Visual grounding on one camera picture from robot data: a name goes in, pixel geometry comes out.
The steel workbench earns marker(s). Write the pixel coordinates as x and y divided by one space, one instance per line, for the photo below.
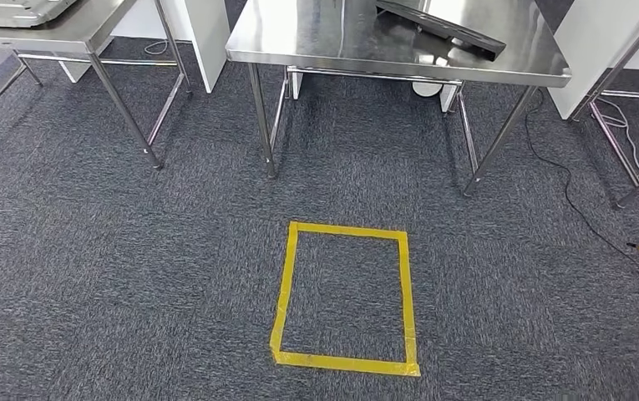
324 33

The grey metal tray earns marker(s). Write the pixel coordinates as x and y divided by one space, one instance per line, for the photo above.
9 14

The white round object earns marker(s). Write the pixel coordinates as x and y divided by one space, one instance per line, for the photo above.
426 89

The steel table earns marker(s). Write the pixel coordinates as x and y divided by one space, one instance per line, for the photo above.
75 33

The steel frame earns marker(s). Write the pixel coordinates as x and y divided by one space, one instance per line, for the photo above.
612 133

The white panel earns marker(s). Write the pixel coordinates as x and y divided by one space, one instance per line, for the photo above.
579 50

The yellow floor tape square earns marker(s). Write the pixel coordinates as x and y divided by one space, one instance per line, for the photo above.
407 299

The black plastic plate bracket part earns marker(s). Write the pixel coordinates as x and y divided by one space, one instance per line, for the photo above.
441 27

